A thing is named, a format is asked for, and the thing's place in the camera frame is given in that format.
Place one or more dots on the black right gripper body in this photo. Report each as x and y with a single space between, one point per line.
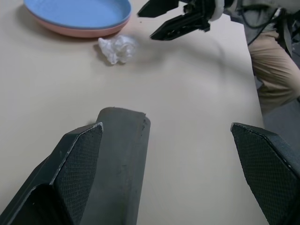
199 5

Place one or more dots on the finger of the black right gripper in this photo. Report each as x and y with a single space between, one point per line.
157 8
175 27

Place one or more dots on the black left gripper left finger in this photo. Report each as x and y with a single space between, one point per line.
58 178

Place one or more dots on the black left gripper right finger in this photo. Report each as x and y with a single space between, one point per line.
274 173

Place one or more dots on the grey glasses case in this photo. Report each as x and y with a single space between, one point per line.
122 164

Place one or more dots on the blue plate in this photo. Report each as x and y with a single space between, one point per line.
77 11

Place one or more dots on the crumpled white tissue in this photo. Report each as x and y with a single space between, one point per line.
117 50

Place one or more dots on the pink plate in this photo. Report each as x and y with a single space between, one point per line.
89 33

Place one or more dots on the person in khaki trousers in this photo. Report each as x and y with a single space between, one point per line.
272 70

